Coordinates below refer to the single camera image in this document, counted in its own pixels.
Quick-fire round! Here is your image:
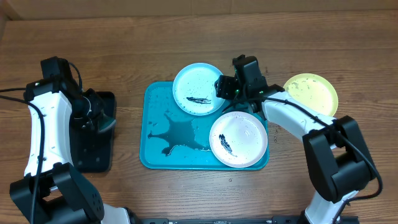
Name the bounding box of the light blue plate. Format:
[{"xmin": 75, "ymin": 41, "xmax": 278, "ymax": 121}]
[{"xmin": 172, "ymin": 63, "xmax": 225, "ymax": 116}]

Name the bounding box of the yellow-green plate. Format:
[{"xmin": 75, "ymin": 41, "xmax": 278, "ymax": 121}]
[{"xmin": 283, "ymin": 73, "xmax": 338, "ymax": 116}]

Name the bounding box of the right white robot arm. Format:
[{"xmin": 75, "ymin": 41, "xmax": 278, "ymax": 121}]
[{"xmin": 215, "ymin": 55, "xmax": 383, "ymax": 223}]

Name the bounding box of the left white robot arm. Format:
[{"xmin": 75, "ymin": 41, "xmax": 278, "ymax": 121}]
[{"xmin": 10, "ymin": 57, "xmax": 139, "ymax": 224}]

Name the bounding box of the black rectangular water tray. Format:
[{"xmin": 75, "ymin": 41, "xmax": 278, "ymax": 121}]
[{"xmin": 69, "ymin": 91, "xmax": 116, "ymax": 172}]

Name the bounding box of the teal plastic serving tray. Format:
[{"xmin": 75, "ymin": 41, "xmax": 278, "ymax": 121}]
[{"xmin": 139, "ymin": 80, "xmax": 270, "ymax": 171}]

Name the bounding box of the white plate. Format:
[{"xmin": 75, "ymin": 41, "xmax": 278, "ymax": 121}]
[{"xmin": 209, "ymin": 111, "xmax": 268, "ymax": 168}]

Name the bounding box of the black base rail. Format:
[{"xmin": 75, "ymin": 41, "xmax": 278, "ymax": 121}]
[{"xmin": 141, "ymin": 216, "xmax": 304, "ymax": 224}]

